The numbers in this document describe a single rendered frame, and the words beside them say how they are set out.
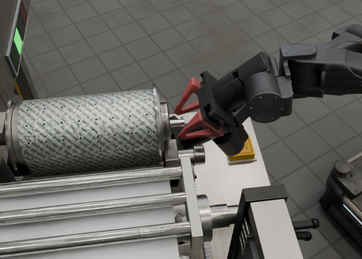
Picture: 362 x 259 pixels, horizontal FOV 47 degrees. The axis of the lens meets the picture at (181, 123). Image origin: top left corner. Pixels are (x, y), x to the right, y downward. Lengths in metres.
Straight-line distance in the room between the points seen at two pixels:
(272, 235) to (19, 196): 0.29
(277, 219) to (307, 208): 1.72
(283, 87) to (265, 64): 0.06
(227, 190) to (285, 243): 0.66
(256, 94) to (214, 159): 0.57
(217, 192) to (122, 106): 0.46
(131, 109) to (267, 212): 0.35
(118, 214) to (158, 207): 0.05
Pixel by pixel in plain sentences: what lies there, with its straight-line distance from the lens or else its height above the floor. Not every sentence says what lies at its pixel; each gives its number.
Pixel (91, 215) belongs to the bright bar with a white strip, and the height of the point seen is 1.45.
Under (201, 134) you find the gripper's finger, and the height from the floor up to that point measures 1.27.
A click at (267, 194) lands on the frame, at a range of 0.49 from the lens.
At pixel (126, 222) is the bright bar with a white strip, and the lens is 0.47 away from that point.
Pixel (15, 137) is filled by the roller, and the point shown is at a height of 1.29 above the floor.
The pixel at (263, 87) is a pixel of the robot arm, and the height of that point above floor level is 1.41.
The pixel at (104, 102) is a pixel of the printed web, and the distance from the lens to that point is 0.75.
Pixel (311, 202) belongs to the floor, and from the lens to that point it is 2.22.
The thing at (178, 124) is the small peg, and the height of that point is 1.27.
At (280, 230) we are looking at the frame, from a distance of 0.47.
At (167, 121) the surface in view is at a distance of 0.75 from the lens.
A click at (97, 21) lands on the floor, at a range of 3.18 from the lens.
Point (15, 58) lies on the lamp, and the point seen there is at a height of 1.18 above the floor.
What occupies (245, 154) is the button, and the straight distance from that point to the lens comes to 1.15.
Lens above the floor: 1.85
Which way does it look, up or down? 50 degrees down
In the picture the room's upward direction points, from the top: straight up
